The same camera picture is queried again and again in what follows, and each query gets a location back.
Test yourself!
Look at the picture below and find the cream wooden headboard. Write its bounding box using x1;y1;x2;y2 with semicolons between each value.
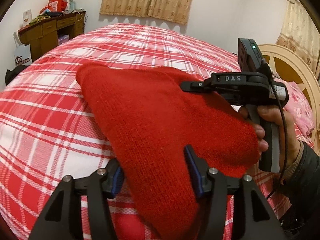
259;44;319;151

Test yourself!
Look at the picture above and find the person's right hand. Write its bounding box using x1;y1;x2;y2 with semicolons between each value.
238;106;300;171

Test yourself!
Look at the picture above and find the beige side curtain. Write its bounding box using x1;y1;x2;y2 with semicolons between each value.
276;0;319;78

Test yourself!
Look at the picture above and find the pink floral blanket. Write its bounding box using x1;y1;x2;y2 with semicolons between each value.
275;79;315;136

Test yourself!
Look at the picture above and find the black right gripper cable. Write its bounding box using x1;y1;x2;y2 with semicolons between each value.
261;58;289;201

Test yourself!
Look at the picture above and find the red white plaid bedsheet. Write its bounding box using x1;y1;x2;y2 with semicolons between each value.
0;23;315;240

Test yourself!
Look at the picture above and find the red box on desk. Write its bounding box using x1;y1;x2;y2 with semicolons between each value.
48;0;68;12

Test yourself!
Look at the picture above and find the white shopping bag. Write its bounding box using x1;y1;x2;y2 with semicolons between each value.
13;32;32;67

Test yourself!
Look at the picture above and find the red knit sweater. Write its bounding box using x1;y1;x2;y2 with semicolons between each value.
76;64;260;239

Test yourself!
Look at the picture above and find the black jacket right forearm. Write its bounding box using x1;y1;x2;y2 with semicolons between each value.
280;141;319;229

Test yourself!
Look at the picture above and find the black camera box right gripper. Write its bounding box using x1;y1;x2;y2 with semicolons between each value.
238;38;263;73

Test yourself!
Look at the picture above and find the brown wooden desk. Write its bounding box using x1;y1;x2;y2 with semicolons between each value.
18;11;86;61

